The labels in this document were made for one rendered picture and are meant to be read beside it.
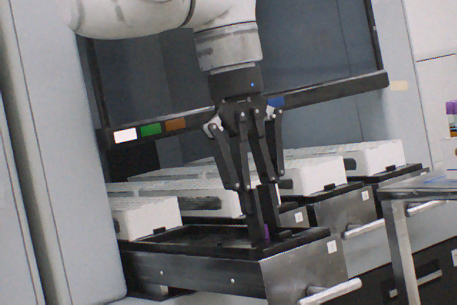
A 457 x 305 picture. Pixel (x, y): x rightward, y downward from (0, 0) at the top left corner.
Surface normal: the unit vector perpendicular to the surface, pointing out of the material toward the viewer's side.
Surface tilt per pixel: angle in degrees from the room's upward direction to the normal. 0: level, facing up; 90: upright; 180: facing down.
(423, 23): 90
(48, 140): 90
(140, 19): 147
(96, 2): 106
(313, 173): 90
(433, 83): 90
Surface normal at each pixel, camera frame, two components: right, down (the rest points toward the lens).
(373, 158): 0.58, -0.07
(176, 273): -0.80, 0.18
